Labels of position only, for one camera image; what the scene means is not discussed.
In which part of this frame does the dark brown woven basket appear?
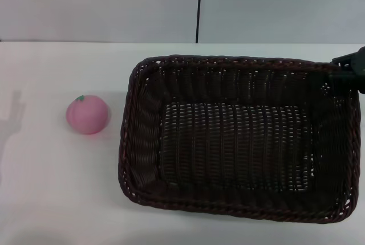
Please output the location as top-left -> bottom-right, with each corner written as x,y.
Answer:
119,54 -> 359,225

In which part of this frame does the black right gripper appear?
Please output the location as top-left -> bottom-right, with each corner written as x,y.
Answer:
327,46 -> 365,95

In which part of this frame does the pink toy peach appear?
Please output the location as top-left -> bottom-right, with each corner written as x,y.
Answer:
66,95 -> 110,136

